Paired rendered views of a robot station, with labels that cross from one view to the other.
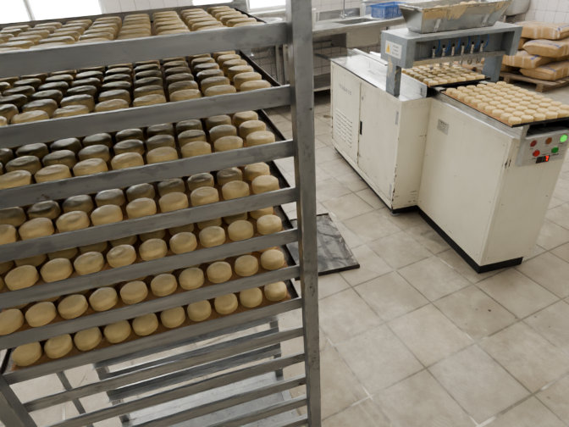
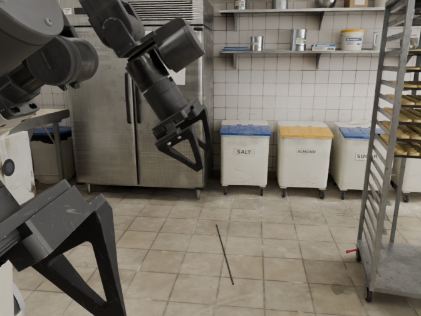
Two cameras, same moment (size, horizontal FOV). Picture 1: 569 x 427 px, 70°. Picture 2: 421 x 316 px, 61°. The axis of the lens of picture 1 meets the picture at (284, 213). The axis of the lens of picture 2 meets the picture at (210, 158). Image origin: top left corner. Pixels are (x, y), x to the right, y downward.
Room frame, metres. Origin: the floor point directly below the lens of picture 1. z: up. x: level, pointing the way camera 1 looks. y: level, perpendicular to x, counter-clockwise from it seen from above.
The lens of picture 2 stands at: (0.70, -2.14, 1.45)
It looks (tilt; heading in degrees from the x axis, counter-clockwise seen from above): 15 degrees down; 120
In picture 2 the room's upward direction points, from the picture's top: straight up
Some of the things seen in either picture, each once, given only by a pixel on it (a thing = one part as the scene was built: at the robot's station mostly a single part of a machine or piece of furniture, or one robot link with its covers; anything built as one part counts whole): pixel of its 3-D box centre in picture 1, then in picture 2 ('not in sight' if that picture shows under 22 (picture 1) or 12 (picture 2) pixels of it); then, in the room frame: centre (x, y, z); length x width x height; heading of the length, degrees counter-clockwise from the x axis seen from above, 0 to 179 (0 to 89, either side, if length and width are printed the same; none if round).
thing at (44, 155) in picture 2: not in sight; (52, 153); (-3.17, 0.62, 0.33); 0.54 x 0.53 x 0.66; 23
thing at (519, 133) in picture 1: (412, 80); not in sight; (2.64, -0.89, 0.87); 2.01 x 0.03 x 0.07; 11
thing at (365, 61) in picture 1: (379, 69); not in sight; (2.99, -0.76, 0.88); 1.28 x 0.01 x 0.07; 11
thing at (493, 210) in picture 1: (479, 175); not in sight; (2.07, -1.15, 0.45); 0.70 x 0.34 x 0.90; 11
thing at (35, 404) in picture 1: (174, 362); (383, 157); (0.58, 0.26, 0.87); 0.64 x 0.03 x 0.03; 104
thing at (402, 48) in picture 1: (445, 58); not in sight; (2.56, -1.06, 1.01); 0.72 x 0.33 x 0.34; 101
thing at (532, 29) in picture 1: (543, 30); not in sight; (5.44, -3.44, 0.62); 0.72 x 0.42 x 0.17; 29
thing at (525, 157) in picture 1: (543, 147); not in sight; (1.71, -1.23, 0.77); 0.24 x 0.04 x 0.14; 101
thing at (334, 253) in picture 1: (313, 243); not in sight; (2.11, -0.17, 0.01); 0.60 x 0.40 x 0.03; 11
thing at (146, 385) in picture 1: (197, 371); not in sight; (0.96, 0.36, 0.33); 0.64 x 0.03 x 0.03; 104
